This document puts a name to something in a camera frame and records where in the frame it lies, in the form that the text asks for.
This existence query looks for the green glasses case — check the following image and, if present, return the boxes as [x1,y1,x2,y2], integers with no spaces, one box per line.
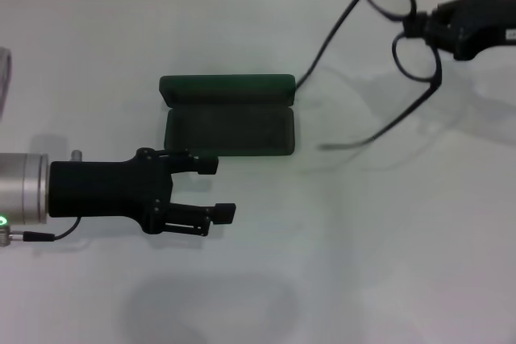
[158,73,298,159]

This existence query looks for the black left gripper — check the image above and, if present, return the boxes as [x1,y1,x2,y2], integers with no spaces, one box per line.
[48,147,238,238]

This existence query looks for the black glasses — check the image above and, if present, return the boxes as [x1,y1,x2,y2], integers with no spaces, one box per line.
[296,0,444,152]

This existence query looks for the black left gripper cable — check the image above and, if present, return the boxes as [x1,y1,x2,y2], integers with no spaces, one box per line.
[8,216,84,243]

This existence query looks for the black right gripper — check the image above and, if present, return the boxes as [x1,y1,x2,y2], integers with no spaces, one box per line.
[403,0,516,63]

